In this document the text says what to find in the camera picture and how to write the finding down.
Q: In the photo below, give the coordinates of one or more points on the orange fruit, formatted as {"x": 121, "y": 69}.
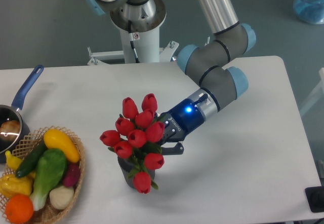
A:
{"x": 19, "y": 209}

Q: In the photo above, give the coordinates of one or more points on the yellow bell pepper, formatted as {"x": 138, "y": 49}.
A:
{"x": 11, "y": 185}

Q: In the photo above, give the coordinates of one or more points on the purple red radish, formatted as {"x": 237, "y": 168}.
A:
{"x": 72, "y": 175}

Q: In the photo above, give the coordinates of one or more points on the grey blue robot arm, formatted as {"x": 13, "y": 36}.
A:
{"x": 218, "y": 86}

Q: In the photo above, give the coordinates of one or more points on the dark green cucumber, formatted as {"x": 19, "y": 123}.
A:
{"x": 30, "y": 161}

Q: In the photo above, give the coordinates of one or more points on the red tulip bouquet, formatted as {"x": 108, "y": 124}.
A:
{"x": 135, "y": 138}

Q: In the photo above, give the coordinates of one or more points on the brown bread roll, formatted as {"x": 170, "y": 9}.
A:
{"x": 10, "y": 130}

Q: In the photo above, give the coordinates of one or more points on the white garlic bulb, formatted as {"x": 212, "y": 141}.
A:
{"x": 61, "y": 196}

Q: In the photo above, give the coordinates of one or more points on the black device at table edge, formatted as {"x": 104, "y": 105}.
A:
{"x": 315, "y": 198}

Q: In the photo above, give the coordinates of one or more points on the blue plastic bag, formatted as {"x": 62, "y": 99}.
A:
{"x": 310, "y": 11}

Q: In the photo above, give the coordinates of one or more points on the white metal base frame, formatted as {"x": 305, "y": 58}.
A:
{"x": 166, "y": 54}

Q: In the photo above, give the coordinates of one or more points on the dark grey ribbed vase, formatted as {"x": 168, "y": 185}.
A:
{"x": 127, "y": 167}

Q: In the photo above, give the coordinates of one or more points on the blue handled saucepan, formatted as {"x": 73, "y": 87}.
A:
{"x": 12, "y": 112}

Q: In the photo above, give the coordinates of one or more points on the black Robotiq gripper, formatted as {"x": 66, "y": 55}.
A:
{"x": 179, "y": 121}

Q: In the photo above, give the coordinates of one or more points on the yellow squash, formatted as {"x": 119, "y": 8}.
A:
{"x": 55, "y": 138}

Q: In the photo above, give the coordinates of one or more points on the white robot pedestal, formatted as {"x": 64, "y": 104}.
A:
{"x": 139, "y": 30}

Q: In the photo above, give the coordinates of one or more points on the green bok choy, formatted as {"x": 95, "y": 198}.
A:
{"x": 49, "y": 171}

